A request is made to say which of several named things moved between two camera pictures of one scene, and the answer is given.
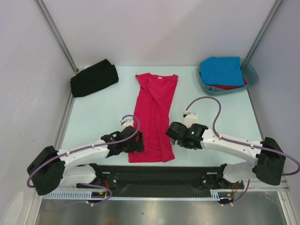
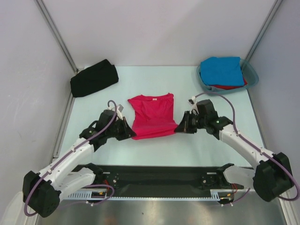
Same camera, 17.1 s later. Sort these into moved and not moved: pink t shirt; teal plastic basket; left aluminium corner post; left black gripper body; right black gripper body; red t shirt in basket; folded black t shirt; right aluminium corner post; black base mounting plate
Moved: left black gripper body; right black gripper body; pink t shirt
Not moved: teal plastic basket; folded black t shirt; left aluminium corner post; red t shirt in basket; black base mounting plate; right aluminium corner post
